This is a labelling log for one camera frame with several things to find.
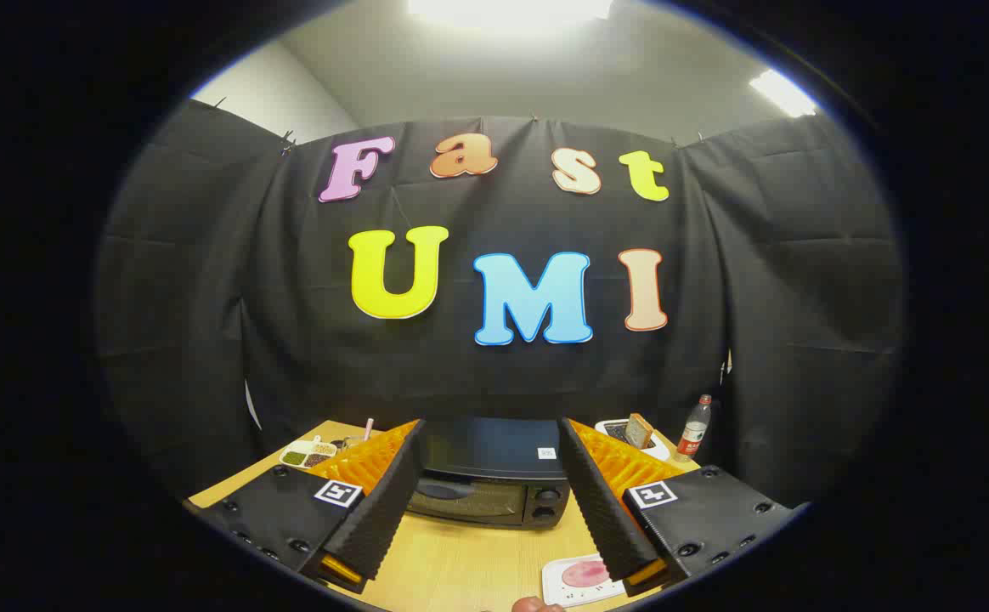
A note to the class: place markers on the black toaster oven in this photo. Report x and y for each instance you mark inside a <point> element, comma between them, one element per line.
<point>494,459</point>

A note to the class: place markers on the pink round ham slice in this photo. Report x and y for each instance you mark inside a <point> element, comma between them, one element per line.
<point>584,575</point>

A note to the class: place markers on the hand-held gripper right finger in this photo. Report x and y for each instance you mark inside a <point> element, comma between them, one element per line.
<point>601,510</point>

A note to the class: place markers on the white square plate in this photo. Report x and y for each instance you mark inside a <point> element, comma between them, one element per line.
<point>558,586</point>

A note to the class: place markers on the red label plastic bottle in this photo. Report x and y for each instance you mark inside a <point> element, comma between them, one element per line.
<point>692,433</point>

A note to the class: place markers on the brown bread slice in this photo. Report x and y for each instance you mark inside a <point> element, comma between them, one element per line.
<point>637,432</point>

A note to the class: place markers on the black backdrop cloth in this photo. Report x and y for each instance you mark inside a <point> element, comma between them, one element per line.
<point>503,382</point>

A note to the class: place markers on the white bread toaster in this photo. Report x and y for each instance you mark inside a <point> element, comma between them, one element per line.
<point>656,450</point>

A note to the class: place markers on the ceiling light panel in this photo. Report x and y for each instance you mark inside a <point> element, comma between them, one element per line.
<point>783,92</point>
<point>511,7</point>

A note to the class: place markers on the white divided seed dish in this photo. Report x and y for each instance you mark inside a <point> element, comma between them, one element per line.
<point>299,457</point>

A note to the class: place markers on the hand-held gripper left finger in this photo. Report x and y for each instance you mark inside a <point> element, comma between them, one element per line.
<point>384,510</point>

